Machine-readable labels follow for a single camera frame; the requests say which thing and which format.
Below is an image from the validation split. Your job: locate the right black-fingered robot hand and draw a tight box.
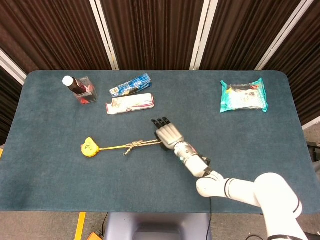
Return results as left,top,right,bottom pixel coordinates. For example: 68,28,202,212
150,116,185,152

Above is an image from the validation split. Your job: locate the beige braided rope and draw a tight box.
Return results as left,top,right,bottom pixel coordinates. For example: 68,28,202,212
122,138,162,157

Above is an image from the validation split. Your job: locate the yellow toy with string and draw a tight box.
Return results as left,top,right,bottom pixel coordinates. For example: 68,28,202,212
79,136,131,158

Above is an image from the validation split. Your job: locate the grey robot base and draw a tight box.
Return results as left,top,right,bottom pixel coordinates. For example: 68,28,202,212
103,212,212,240

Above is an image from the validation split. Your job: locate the white and red box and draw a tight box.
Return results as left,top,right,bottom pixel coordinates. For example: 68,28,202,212
105,93,156,116

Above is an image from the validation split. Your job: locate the blue felt table cover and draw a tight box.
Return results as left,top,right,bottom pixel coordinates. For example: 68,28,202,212
0,69,313,215

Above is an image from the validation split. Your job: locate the blue toothpaste box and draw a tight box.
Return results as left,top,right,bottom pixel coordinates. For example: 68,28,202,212
109,72,153,98

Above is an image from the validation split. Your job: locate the teal wet wipes pack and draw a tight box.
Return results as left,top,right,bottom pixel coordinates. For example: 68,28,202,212
219,77,270,114

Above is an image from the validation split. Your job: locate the clear plastic box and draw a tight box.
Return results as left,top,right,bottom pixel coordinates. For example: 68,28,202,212
73,76,98,106

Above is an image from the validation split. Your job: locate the dark bottle with white cap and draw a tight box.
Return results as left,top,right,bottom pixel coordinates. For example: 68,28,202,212
62,75,87,95

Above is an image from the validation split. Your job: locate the thin black floor cable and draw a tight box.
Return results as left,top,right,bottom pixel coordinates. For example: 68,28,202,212
99,214,108,234

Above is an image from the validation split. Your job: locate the black metal frame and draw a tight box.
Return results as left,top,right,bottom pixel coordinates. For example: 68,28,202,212
306,140,320,174

